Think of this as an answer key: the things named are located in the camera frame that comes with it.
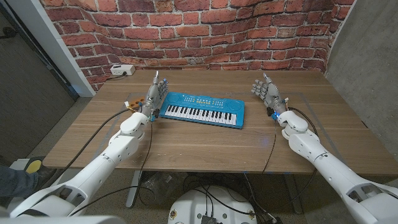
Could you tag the black box on robot base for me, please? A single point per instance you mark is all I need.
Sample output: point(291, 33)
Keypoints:
point(208, 219)

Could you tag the white door frame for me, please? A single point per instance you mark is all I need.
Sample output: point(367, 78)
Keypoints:
point(56, 46)

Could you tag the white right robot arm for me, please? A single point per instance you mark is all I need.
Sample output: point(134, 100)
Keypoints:
point(326, 161)

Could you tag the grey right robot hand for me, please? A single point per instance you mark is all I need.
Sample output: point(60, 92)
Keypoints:
point(273, 96)

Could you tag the person's leg in blue jeans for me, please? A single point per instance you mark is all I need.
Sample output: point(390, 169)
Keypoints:
point(15, 182)

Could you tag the white power strip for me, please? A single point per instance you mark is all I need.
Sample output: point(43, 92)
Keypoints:
point(122, 69)

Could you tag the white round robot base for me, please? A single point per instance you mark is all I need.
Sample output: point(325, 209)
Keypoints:
point(192, 205)

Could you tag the grey table leg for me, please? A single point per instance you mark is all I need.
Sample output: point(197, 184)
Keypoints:
point(293, 194)

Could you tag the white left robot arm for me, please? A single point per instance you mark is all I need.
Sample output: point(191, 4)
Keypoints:
point(118, 147)

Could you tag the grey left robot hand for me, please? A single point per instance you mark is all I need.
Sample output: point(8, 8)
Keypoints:
point(153, 96)

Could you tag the yellow and black floor pedal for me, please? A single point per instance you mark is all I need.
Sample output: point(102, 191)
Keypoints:
point(34, 165)

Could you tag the red brick print backdrop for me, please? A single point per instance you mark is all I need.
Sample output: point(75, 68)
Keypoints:
point(199, 34)

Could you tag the white robot torso edge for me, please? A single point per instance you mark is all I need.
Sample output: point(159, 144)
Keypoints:
point(62, 220)

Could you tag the brown brick-shaped block with holes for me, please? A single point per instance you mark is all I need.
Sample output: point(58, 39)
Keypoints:
point(137, 101)

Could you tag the clear plastic bag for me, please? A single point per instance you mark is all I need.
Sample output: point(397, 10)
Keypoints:
point(161, 185)

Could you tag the white table leg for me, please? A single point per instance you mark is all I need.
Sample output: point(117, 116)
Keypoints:
point(133, 189)

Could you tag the blue toy piano keyboard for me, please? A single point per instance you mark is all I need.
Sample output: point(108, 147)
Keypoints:
point(205, 110)

